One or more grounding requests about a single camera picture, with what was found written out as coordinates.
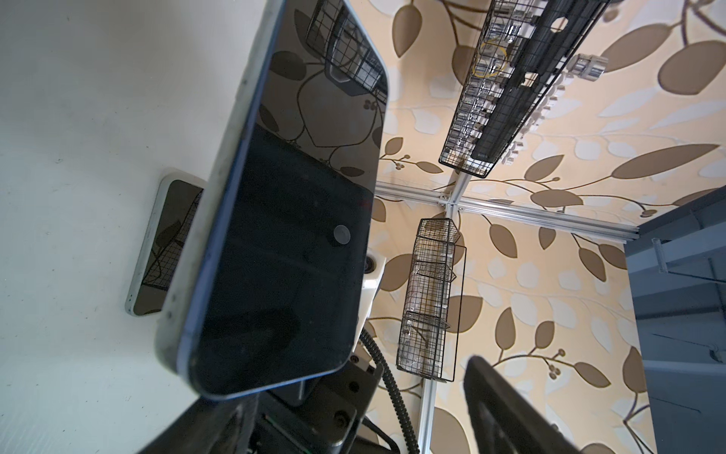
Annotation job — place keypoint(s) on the wall wire basket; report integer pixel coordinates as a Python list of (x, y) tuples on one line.
[(526, 51), (431, 319)]

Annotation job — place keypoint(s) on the black smartphone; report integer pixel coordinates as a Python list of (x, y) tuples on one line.
[(283, 307), (174, 208)]

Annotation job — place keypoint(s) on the light blue phone case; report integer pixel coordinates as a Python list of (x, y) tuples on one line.
[(189, 292)]

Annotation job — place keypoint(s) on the back wall wire basket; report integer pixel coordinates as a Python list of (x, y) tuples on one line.
[(526, 51)]

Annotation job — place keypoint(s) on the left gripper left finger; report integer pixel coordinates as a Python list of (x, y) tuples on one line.
[(209, 426)]

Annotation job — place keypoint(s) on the right wall wire basket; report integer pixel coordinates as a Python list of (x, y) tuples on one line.
[(431, 319)]

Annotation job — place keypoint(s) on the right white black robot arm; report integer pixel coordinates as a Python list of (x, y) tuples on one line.
[(328, 414)]

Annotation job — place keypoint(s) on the aluminium frame bars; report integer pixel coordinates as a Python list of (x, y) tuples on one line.
[(545, 298)]

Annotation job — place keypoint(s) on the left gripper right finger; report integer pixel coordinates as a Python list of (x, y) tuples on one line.
[(502, 420)]

